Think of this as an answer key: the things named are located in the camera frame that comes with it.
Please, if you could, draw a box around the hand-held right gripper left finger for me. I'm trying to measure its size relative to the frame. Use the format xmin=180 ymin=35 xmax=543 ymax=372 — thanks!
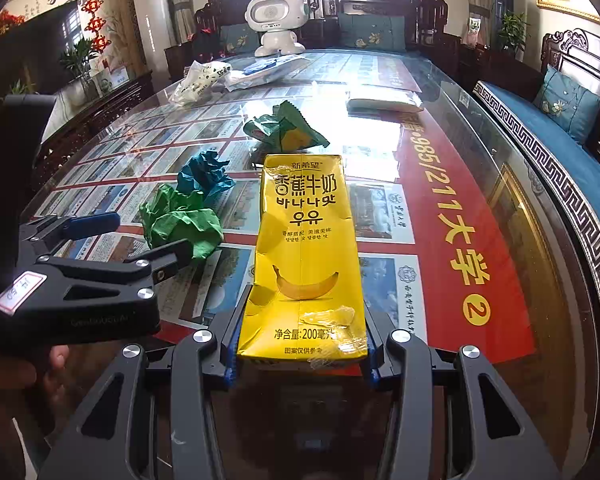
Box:
xmin=37 ymin=285 xmax=253 ymax=480

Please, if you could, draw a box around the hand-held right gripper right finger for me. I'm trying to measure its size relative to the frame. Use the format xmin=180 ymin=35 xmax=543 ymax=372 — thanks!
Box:
xmin=362 ymin=310 xmax=561 ymax=480

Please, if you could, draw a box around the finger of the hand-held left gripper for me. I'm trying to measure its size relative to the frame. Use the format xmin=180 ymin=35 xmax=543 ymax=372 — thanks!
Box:
xmin=21 ymin=212 xmax=122 ymax=257
xmin=39 ymin=239 xmax=194 ymax=303

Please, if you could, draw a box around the green paper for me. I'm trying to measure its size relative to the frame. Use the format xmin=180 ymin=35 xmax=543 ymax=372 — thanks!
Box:
xmin=140 ymin=184 xmax=225 ymax=266

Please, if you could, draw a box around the yellow milk carton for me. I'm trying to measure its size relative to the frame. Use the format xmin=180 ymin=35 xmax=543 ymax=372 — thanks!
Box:
xmin=236 ymin=152 xmax=368 ymax=368

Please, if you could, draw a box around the person's left hand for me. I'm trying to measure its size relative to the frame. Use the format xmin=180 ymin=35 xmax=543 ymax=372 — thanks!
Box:
xmin=0 ymin=346 xmax=71 ymax=411

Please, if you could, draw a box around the dark teal crumpled paper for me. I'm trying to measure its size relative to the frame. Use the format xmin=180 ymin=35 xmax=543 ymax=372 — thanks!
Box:
xmin=176 ymin=150 xmax=236 ymax=203

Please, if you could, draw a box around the white box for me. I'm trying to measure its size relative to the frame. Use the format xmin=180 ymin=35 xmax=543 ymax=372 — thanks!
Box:
xmin=95 ymin=67 xmax=131 ymax=93

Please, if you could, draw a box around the bamboo plant in glass vase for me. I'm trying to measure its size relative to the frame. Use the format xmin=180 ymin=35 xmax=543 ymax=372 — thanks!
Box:
xmin=60 ymin=37 xmax=101 ymax=101

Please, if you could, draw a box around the white plastic bag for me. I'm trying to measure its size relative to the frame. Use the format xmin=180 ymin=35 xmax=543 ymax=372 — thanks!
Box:
xmin=172 ymin=60 xmax=231 ymax=106

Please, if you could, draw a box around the black flat television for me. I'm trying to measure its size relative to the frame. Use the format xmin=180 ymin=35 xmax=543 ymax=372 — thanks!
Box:
xmin=0 ymin=0 xmax=86 ymax=111

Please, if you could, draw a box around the red printed poster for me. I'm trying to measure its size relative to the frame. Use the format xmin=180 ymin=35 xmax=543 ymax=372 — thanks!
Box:
xmin=25 ymin=50 xmax=538 ymax=366

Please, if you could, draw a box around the green snack wrapper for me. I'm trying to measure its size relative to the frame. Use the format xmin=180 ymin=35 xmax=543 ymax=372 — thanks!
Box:
xmin=243 ymin=101 xmax=330 ymax=153

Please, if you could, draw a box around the red diamond knot ornament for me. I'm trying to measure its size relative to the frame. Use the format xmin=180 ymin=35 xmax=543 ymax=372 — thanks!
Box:
xmin=0 ymin=10 xmax=26 ymax=48

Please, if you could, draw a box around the white standing air conditioner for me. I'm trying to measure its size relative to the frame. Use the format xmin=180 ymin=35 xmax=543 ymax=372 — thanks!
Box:
xmin=130 ymin=0 xmax=175 ymax=75

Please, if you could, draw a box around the white and blue package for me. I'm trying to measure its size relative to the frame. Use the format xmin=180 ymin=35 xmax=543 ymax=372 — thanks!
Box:
xmin=227 ymin=55 xmax=311 ymax=92

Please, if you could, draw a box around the blue embroidered throw pillow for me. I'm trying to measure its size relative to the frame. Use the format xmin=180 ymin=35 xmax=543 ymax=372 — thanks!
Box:
xmin=532 ymin=66 xmax=600 ymax=146
xmin=337 ymin=12 xmax=406 ymax=51
xmin=219 ymin=24 xmax=260 ymax=55

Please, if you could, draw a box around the white tissue pack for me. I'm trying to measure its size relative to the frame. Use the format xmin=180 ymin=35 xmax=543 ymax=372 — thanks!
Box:
xmin=346 ymin=91 xmax=425 ymax=113

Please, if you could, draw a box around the blue bench seat cushion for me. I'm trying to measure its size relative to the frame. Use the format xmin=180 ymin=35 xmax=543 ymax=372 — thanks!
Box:
xmin=474 ymin=82 xmax=600 ymax=431

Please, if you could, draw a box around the white robot toy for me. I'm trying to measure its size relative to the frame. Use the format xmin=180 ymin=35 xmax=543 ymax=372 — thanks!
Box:
xmin=245 ymin=0 xmax=311 ymax=57

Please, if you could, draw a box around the dark wooden side table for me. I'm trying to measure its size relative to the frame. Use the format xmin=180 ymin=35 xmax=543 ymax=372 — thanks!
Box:
xmin=457 ymin=42 xmax=541 ymax=101

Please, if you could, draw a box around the green potted plant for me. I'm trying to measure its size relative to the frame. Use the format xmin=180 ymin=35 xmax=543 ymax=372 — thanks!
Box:
xmin=497 ymin=11 xmax=531 ymax=56

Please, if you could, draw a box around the carved wooden bench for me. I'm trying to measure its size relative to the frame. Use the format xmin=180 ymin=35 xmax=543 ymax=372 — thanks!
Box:
xmin=472 ymin=30 xmax=600 ymax=441

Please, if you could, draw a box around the red knot string ornament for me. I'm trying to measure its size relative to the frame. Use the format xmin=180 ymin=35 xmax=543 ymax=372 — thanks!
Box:
xmin=80 ymin=0 xmax=111 ymax=56

